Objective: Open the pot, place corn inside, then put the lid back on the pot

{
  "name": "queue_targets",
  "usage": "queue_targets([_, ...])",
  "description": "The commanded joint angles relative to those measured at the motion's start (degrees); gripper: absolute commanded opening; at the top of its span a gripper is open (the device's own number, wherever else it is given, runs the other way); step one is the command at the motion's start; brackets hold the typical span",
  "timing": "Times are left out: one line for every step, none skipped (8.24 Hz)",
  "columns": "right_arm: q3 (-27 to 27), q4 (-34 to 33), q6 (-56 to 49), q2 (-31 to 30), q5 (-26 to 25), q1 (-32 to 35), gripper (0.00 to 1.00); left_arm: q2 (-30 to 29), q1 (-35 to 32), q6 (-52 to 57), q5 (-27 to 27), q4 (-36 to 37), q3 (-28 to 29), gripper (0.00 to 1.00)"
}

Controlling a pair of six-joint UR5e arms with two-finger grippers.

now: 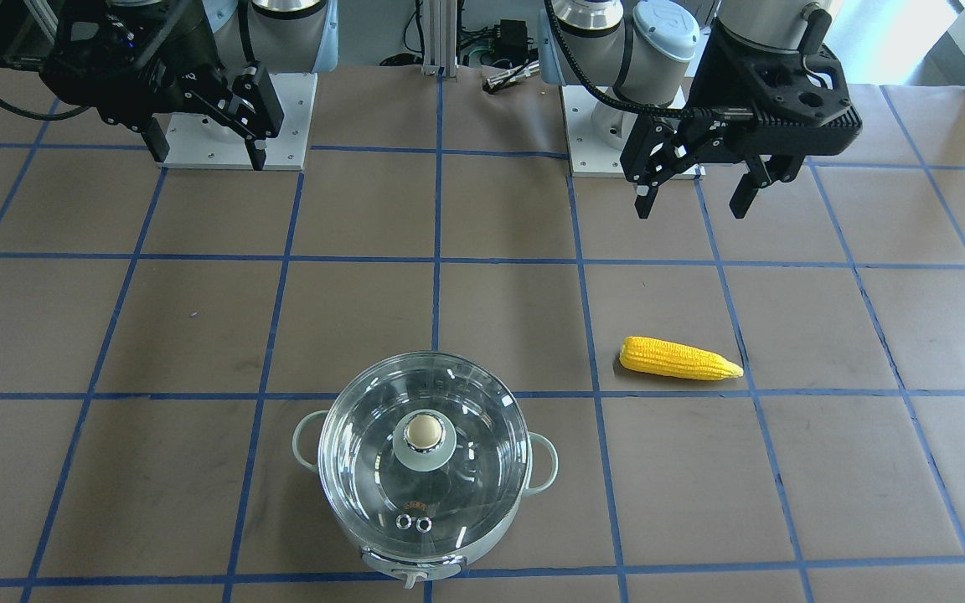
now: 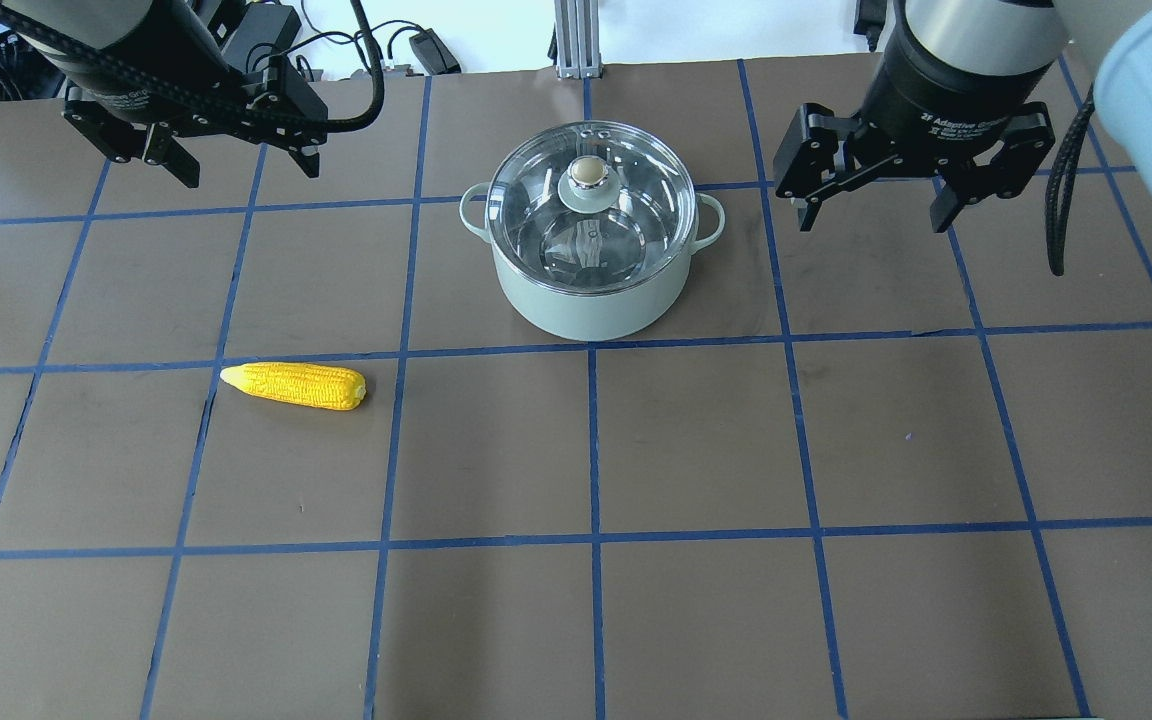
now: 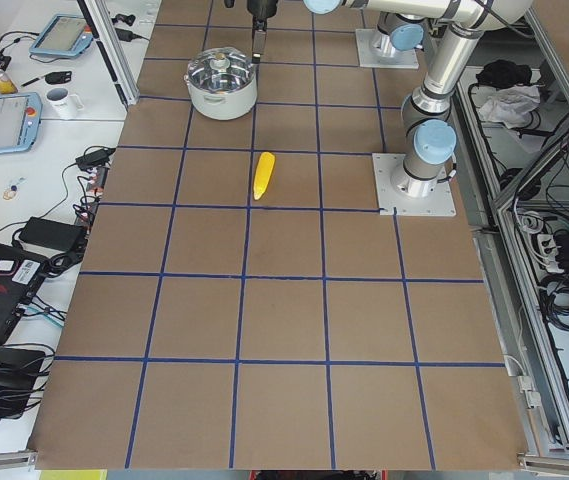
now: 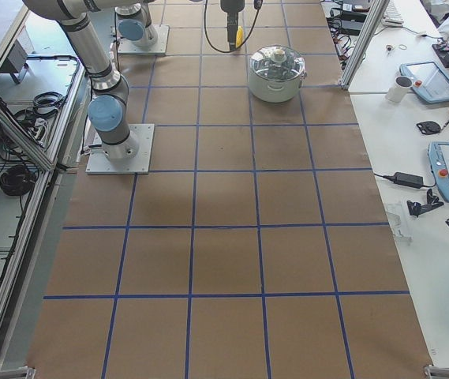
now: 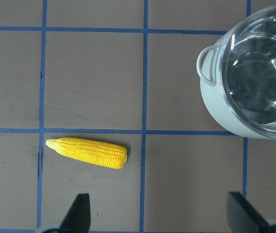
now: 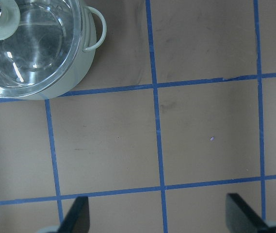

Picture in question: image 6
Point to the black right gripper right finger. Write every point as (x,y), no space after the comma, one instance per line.
(241,218)

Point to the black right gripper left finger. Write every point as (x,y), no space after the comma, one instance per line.
(77,219)

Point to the glass pot lid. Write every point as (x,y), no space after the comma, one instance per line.
(39,40)

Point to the pale green cooking pot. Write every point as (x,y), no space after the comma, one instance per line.
(93,32)

